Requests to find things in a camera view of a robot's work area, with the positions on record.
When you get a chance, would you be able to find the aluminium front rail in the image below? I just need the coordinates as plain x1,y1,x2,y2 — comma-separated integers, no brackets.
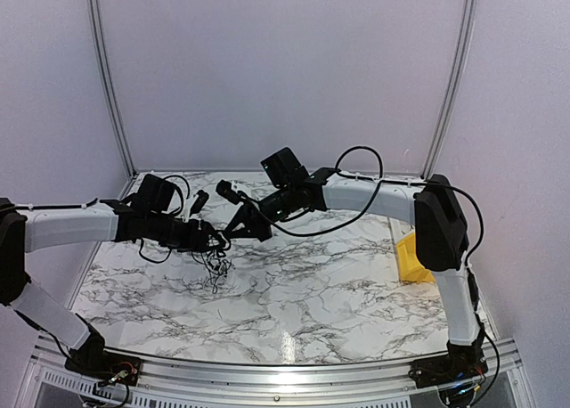
15,337,535,407

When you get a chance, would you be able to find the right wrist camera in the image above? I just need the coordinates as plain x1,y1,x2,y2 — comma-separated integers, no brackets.
216,180,252,205

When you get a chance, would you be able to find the aluminium corner post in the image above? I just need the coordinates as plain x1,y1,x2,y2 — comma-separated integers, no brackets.
87,0,137,177
420,0,477,178

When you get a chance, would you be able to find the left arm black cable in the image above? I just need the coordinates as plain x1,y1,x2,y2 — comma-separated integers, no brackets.
135,174,192,265

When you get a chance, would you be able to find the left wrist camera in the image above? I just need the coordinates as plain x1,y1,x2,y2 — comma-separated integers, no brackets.
182,190,209,221

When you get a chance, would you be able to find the right aluminium corner post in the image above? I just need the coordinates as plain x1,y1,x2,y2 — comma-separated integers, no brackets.
420,0,477,178

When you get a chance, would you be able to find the yellow plastic bin near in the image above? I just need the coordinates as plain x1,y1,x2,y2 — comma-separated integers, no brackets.
395,233,435,283

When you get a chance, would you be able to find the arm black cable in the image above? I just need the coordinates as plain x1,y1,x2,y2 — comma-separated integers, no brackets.
271,146,485,257
135,174,192,265

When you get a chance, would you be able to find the cable bundle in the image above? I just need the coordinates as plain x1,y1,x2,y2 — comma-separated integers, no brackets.
191,245,235,295

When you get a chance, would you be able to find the left aluminium corner post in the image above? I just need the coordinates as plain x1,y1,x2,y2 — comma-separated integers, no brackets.
87,0,137,177

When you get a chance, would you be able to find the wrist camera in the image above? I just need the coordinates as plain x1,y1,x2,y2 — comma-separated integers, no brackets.
182,190,209,221
216,180,252,205

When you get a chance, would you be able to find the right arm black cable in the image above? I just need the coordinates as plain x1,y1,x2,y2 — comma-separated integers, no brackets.
271,146,485,257

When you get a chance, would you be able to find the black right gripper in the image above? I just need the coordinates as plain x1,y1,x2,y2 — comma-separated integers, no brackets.
223,185,297,242

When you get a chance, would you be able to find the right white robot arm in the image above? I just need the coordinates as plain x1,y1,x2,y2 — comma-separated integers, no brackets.
216,147,485,379

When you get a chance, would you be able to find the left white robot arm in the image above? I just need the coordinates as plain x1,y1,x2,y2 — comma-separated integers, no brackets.
1,175,228,377

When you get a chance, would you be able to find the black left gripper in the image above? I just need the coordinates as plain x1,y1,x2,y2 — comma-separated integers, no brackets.
146,211,225,252

